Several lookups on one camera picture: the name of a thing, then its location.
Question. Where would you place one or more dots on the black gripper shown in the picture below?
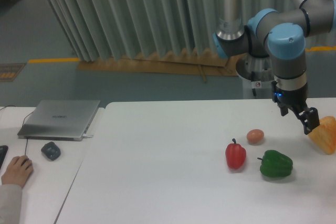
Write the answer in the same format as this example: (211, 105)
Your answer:
(296, 101)

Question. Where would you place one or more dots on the red bell pepper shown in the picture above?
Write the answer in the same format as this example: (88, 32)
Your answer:
(235, 155)

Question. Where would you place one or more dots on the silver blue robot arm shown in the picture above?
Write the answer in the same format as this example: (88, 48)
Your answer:
(281, 39)

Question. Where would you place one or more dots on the beige sleeved forearm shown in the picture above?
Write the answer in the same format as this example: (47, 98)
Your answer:
(11, 200)

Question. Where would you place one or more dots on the person's hand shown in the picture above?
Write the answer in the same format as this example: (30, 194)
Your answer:
(14, 174)

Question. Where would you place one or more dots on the orange bread loaf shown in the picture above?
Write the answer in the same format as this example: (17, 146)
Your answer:
(324, 135)

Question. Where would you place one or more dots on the brown egg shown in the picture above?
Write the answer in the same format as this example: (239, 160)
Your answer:
(255, 136)

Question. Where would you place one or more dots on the green bell pepper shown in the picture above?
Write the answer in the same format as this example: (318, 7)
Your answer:
(275, 164)

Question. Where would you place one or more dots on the brown cardboard sheet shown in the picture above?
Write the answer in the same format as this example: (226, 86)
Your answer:
(207, 64)

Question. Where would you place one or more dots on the grey-green pleated curtain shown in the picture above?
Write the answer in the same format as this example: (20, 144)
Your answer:
(118, 28)

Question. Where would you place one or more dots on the silver closed laptop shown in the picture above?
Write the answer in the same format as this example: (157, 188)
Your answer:
(60, 120)

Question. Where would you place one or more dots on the brown floor sign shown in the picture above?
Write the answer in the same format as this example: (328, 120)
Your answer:
(10, 71)

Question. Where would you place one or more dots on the black keyboard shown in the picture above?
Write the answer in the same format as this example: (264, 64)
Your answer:
(3, 153)

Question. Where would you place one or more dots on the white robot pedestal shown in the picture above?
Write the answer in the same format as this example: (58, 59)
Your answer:
(256, 76)

